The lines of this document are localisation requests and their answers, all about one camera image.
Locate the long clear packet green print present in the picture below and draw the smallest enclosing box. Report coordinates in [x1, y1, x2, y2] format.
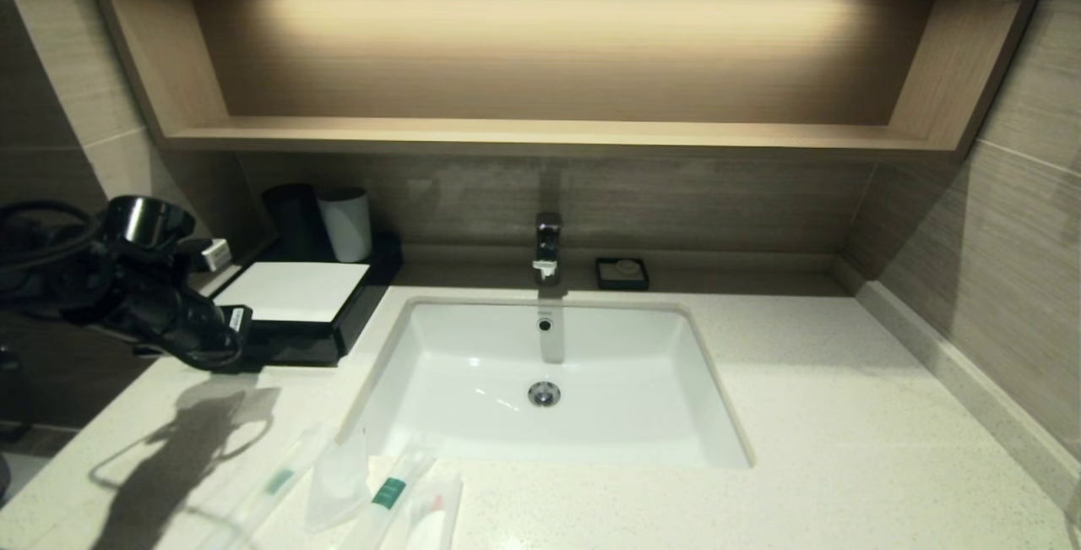
[198, 423, 334, 550]

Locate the black cup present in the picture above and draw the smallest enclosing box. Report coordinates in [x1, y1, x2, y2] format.
[262, 184, 329, 262]

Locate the white cup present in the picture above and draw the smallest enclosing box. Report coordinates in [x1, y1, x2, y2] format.
[318, 188, 373, 264]

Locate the crumpled clear plastic packet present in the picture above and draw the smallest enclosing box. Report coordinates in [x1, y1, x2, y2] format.
[304, 432, 372, 534]

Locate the toothbrush packet dark green band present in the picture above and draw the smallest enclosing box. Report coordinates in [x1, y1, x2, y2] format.
[338, 449, 440, 550]

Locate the white ceramic sink basin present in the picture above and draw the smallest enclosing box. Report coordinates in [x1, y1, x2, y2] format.
[338, 297, 755, 471]

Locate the flat packet with cotton swabs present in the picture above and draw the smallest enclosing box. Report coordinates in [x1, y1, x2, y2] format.
[405, 474, 465, 550]

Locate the chrome faucet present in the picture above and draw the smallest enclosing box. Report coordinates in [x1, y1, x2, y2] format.
[532, 212, 565, 286]

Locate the black soap dish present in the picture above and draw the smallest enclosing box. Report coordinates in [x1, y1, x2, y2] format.
[595, 257, 650, 291]

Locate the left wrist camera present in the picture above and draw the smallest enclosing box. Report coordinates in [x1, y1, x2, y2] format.
[199, 237, 233, 274]

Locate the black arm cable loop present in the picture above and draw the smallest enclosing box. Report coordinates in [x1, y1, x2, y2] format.
[0, 199, 104, 274]

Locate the wooden wall shelf niche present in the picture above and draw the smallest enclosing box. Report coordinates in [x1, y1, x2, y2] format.
[76, 0, 1048, 162]

